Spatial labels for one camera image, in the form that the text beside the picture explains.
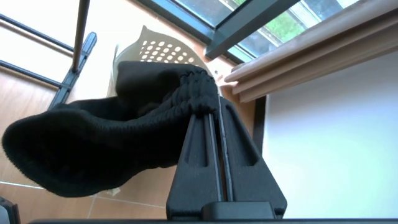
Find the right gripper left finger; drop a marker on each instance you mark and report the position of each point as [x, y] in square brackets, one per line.
[192, 186]

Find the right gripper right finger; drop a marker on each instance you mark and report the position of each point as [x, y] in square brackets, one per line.
[255, 186]

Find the black garment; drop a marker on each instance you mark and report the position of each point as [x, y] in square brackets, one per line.
[77, 149]

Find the white laundry basket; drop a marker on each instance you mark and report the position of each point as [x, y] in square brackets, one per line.
[149, 33]

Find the black clothes rack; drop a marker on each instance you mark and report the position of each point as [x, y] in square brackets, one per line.
[79, 37]

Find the beige curtain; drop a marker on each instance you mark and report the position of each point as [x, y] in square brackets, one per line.
[311, 62]

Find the window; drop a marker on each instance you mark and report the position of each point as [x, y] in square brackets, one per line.
[245, 25]

